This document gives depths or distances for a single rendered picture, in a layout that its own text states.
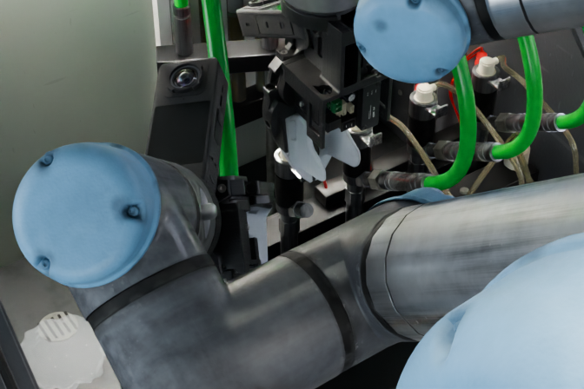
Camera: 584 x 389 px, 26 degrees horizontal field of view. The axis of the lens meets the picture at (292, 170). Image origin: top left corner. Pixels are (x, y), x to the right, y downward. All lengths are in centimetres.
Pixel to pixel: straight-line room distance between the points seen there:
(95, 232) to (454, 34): 27
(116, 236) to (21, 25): 70
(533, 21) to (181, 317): 30
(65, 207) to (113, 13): 73
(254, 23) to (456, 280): 55
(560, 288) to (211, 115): 57
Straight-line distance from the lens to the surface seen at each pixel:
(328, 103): 104
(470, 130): 107
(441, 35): 80
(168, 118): 86
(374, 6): 80
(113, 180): 65
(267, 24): 109
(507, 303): 30
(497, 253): 57
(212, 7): 92
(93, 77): 140
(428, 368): 32
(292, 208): 121
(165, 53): 133
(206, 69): 88
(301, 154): 112
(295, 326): 68
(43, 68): 136
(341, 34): 99
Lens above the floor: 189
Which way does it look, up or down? 42 degrees down
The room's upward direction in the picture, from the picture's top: straight up
